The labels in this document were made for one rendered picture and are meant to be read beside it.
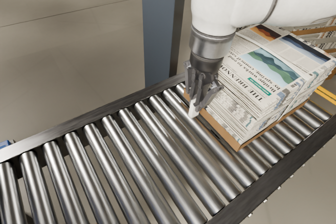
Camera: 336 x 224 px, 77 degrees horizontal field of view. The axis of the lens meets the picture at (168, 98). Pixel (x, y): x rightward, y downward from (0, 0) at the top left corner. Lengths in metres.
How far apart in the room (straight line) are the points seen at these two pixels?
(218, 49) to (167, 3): 0.88
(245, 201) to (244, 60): 0.40
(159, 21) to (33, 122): 1.25
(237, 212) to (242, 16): 0.49
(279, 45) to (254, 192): 0.47
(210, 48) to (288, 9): 0.14
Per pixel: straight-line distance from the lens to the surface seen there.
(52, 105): 2.03
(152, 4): 1.33
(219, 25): 0.41
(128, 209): 0.63
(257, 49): 0.75
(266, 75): 0.65
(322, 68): 0.78
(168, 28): 1.35
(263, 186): 0.71
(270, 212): 1.62
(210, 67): 0.47
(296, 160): 0.81
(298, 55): 0.79
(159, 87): 0.86
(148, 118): 0.76
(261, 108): 0.56
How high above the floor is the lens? 1.40
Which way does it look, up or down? 47 degrees down
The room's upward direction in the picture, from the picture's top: 5 degrees clockwise
